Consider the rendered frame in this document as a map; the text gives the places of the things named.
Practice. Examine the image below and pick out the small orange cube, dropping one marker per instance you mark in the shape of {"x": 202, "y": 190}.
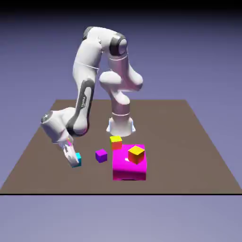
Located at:
{"x": 136, "y": 154}

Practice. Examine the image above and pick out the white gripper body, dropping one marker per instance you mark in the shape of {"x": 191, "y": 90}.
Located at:
{"x": 69, "y": 153}

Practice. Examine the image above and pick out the large magenta box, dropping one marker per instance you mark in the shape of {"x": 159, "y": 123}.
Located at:
{"x": 128, "y": 168}

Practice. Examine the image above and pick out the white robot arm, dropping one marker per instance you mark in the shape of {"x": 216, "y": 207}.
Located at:
{"x": 117, "y": 113}

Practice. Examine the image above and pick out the small cyan cube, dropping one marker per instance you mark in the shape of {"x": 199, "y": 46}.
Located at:
{"x": 79, "y": 158}

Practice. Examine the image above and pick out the small purple cube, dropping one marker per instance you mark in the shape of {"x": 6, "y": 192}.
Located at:
{"x": 101, "y": 155}

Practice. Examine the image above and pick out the small yellow cube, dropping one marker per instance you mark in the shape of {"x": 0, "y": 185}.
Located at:
{"x": 116, "y": 142}

